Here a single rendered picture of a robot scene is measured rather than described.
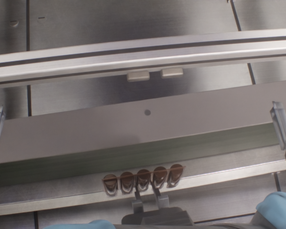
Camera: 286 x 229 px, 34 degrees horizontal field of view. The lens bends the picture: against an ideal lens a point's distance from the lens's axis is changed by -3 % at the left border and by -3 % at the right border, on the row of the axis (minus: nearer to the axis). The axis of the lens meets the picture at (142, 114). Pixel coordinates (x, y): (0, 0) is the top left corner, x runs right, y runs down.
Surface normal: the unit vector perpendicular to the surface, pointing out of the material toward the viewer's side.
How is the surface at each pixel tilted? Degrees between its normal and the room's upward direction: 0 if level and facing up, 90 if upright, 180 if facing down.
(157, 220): 135
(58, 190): 90
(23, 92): 90
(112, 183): 90
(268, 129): 2
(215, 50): 90
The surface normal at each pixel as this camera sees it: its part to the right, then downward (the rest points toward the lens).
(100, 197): 0.13, 0.18
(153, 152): 0.17, 0.91
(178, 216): -0.10, -0.92
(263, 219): -0.92, -0.35
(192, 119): 0.04, -0.40
